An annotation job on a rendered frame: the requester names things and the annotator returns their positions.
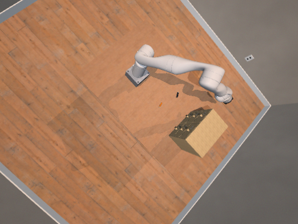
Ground small wooden chest of drawers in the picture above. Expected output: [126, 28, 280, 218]
[169, 108, 228, 158]

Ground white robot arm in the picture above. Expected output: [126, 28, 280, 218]
[131, 45, 232, 102]

